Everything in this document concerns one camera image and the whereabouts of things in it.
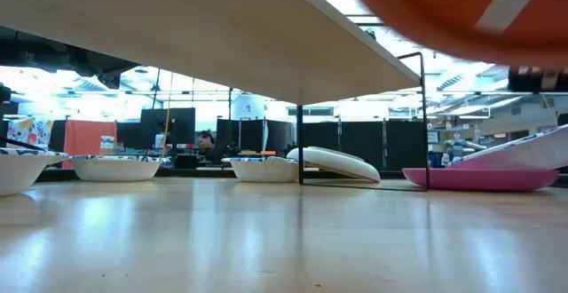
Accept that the black metal table frame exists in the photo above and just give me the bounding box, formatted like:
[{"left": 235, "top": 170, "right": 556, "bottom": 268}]
[{"left": 35, "top": 167, "right": 409, "bottom": 183}]

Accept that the black partition wall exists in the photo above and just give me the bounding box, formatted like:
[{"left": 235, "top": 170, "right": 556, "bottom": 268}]
[{"left": 216, "top": 118, "right": 428, "bottom": 171}]

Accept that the wooden shelf with black legs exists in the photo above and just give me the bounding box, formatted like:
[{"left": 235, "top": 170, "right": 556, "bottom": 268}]
[{"left": 0, "top": 0, "right": 430, "bottom": 193}]

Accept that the colourful poster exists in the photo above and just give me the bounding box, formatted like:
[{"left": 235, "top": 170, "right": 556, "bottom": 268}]
[{"left": 6, "top": 117, "right": 54, "bottom": 151}]

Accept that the black cable loop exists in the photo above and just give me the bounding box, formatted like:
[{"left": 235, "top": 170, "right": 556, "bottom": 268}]
[{"left": 0, "top": 135, "right": 46, "bottom": 153}]

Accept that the red partition panel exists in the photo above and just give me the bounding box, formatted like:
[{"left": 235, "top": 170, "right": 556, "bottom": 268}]
[{"left": 61, "top": 119, "right": 119, "bottom": 170}]

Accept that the orange bowl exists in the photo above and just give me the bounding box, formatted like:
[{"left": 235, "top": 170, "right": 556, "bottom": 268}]
[{"left": 343, "top": 0, "right": 568, "bottom": 70}]

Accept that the blue patterned paper plate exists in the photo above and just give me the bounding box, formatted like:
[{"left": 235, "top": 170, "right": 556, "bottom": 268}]
[
  {"left": 0, "top": 148, "right": 71, "bottom": 197},
  {"left": 221, "top": 155, "right": 299, "bottom": 184},
  {"left": 70, "top": 154, "right": 163, "bottom": 183},
  {"left": 447, "top": 123, "right": 568, "bottom": 171}
]

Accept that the seated person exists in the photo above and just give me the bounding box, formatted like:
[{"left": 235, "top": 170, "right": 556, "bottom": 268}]
[{"left": 197, "top": 130, "right": 223, "bottom": 165}]

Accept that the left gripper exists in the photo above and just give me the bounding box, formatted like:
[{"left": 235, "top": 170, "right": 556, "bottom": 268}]
[{"left": 70, "top": 49, "right": 139, "bottom": 91}]

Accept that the pink plastic plate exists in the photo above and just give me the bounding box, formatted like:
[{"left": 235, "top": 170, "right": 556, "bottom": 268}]
[{"left": 401, "top": 167, "right": 560, "bottom": 193}]

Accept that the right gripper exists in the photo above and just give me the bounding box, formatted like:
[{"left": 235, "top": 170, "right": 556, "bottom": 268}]
[{"left": 508, "top": 65, "right": 568, "bottom": 93}]

